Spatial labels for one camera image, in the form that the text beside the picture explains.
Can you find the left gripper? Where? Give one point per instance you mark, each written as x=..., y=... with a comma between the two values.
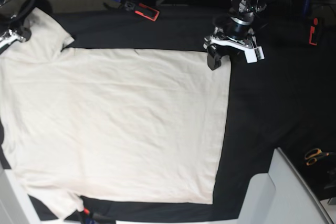
x=242, y=40

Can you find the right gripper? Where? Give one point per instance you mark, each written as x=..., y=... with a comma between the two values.
x=11, y=35

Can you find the white T-shirt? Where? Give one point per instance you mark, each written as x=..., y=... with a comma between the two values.
x=126, y=125

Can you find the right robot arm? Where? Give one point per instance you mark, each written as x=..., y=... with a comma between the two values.
x=13, y=25

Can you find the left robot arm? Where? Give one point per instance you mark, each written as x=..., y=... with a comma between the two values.
x=241, y=13

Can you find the blue orange clamp right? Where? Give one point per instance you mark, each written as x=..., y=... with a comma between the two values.
x=315, y=24

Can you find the blue orange clamp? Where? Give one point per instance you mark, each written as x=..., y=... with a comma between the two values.
x=139, y=9
x=89, y=217
x=315, y=24

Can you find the blue orange clamp top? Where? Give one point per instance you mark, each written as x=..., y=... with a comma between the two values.
x=139, y=9

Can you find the white plastic bin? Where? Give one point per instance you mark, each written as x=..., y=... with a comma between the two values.
x=281, y=195

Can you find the blue orange clamp bottom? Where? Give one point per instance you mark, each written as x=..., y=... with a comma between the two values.
x=89, y=217

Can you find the orange handled scissors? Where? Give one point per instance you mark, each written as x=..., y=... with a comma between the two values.
x=316, y=154

